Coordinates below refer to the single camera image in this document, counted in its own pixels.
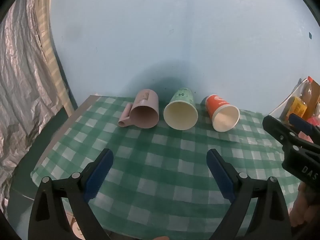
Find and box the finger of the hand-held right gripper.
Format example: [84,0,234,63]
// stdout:
[288,113,320,140]
[262,115,314,148]

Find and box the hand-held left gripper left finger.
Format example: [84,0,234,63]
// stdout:
[28,148,114,240]

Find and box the pink packet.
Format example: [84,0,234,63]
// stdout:
[297,116,320,144]

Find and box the orange paper cup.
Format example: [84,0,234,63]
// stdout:
[205,94,240,132]

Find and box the green paper cup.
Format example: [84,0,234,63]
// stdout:
[163,87,199,131]

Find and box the striped beige door frame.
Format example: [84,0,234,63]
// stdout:
[34,0,75,117]

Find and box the pink mug with handle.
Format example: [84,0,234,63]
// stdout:
[118,89,160,130]

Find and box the yellow snack packet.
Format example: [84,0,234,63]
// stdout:
[284,96,308,121]

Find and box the silver foil curtain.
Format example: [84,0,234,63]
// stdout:
[0,0,69,210]

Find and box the person's right hand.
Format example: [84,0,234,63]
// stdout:
[289,181,320,228]

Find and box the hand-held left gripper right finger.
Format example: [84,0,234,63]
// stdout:
[206,149,292,240]

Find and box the clear plastic bag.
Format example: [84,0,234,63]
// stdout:
[267,78,320,145]

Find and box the bottle with orange drink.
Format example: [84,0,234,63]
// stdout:
[299,76,320,120]

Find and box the green checked tablecloth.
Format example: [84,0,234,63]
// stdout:
[30,95,304,239]

